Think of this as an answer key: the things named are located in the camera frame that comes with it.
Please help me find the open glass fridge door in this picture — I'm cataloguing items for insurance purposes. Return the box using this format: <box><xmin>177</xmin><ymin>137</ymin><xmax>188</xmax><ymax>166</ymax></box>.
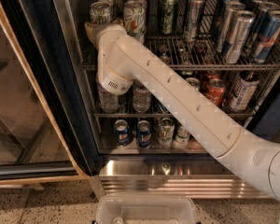
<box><xmin>0</xmin><ymin>0</ymin><xmax>95</xmax><ymax>185</ymax></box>

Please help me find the clear plastic bin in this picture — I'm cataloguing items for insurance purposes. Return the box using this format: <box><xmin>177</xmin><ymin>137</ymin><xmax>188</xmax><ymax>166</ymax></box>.
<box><xmin>95</xmin><ymin>193</ymin><xmax>197</xmax><ymax>224</ymax></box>

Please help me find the blue Red Bull can front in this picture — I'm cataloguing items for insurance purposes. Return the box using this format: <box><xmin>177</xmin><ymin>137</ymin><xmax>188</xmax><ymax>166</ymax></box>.
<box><xmin>250</xmin><ymin>10</ymin><xmax>280</xmax><ymax>64</ymax></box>

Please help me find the blue Pepsi can middle shelf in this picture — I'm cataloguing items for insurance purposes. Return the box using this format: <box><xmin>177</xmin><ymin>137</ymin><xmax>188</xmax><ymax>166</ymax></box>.
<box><xmin>157</xmin><ymin>102</ymin><xmax>168</xmax><ymax>114</ymax></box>

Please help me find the green Sprite can middle shelf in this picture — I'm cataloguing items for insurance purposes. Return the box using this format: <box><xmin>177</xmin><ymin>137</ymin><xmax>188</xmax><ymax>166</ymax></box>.
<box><xmin>186</xmin><ymin>77</ymin><xmax>201</xmax><ymax>91</ymax></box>

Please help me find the right water bottle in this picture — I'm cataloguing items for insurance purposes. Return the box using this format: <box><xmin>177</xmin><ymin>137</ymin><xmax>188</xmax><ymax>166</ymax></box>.
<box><xmin>133</xmin><ymin>80</ymin><xmax>151</xmax><ymax>113</ymax></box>

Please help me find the white tilted can middle shelf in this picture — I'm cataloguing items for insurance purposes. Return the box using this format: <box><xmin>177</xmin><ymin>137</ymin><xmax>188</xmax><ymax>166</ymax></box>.
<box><xmin>227</xmin><ymin>71</ymin><xmax>259</xmax><ymax>113</ymax></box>

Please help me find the second row left 7up can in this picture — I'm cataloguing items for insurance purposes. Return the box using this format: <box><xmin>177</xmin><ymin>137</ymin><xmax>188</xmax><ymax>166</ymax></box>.
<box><xmin>99</xmin><ymin>0</ymin><xmax>117</xmax><ymax>19</ymax></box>

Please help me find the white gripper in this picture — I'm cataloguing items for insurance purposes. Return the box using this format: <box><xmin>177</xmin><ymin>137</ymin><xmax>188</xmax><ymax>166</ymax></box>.
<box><xmin>84</xmin><ymin>17</ymin><xmax>127</xmax><ymax>49</ymax></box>

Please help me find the top wire shelf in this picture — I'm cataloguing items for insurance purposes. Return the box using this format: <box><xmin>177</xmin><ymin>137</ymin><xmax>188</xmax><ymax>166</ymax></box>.
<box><xmin>80</xmin><ymin>0</ymin><xmax>280</xmax><ymax>72</ymax></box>

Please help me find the left Pepsi can bottom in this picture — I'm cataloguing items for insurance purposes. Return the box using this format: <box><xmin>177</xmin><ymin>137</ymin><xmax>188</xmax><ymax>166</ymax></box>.
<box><xmin>114</xmin><ymin>119</ymin><xmax>130</xmax><ymax>147</ymax></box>

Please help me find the green tall can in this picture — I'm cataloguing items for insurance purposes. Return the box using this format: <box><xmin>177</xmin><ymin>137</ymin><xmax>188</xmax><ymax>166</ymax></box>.
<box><xmin>160</xmin><ymin>0</ymin><xmax>178</xmax><ymax>35</ymax></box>

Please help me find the front silver Red Bull can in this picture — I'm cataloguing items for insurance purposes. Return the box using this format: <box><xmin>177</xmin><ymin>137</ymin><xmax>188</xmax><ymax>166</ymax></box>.
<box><xmin>221</xmin><ymin>10</ymin><xmax>256</xmax><ymax>64</ymax></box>

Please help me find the pepsi can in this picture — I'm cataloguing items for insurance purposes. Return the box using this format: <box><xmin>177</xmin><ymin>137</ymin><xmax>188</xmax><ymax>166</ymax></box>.
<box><xmin>136</xmin><ymin>120</ymin><xmax>151</xmax><ymax>147</ymax></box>
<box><xmin>114</xmin><ymin>119</ymin><xmax>130</xmax><ymax>147</ymax></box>

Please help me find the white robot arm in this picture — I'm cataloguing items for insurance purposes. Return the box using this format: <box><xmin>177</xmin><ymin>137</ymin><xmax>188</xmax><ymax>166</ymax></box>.
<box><xmin>84</xmin><ymin>21</ymin><xmax>280</xmax><ymax>224</ymax></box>

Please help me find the silver striped tall can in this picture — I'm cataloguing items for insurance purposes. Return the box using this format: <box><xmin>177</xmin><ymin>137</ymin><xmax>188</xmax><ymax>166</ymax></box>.
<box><xmin>184</xmin><ymin>0</ymin><xmax>205</xmax><ymax>42</ymax></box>

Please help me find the silver red bull can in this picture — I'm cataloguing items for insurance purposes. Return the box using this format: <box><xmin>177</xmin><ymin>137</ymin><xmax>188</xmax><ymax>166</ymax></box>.
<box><xmin>221</xmin><ymin>10</ymin><xmax>256</xmax><ymax>64</ymax></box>
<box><xmin>215</xmin><ymin>1</ymin><xmax>245</xmax><ymax>53</ymax></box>

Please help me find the right Pepsi can bottom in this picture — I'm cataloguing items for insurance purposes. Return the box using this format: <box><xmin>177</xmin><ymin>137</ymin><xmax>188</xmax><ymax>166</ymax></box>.
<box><xmin>136</xmin><ymin>120</ymin><xmax>151</xmax><ymax>147</ymax></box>

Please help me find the red Coca-Cola can middle shelf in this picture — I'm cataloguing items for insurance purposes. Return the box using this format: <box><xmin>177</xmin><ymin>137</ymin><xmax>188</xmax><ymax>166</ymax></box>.
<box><xmin>204</xmin><ymin>78</ymin><xmax>225</xmax><ymax>106</ymax></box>

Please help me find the left 7up can bottom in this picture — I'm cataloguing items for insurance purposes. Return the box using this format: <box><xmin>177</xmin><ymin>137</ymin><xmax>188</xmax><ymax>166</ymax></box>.
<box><xmin>158</xmin><ymin>118</ymin><xmax>175</xmax><ymax>146</ymax></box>

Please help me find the right 7up can bottom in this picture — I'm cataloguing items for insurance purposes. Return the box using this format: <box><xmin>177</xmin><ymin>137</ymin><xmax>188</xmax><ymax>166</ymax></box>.
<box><xmin>175</xmin><ymin>124</ymin><xmax>190</xmax><ymax>144</ymax></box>

